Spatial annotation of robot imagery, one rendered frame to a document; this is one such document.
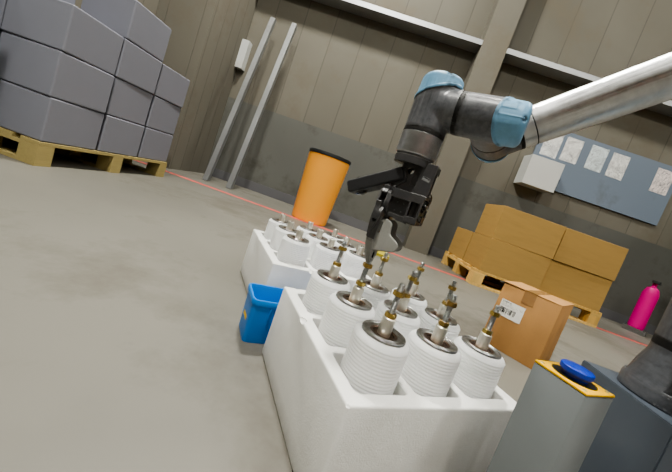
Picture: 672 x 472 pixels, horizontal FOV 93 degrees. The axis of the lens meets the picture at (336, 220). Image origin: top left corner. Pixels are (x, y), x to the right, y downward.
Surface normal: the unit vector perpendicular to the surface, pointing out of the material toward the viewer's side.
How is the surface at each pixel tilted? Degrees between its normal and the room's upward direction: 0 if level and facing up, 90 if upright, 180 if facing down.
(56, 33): 90
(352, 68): 90
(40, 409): 0
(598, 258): 90
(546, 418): 90
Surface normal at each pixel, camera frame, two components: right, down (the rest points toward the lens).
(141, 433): 0.33, -0.94
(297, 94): -0.08, 0.08
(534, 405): -0.87, -0.26
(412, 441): 0.36, 0.23
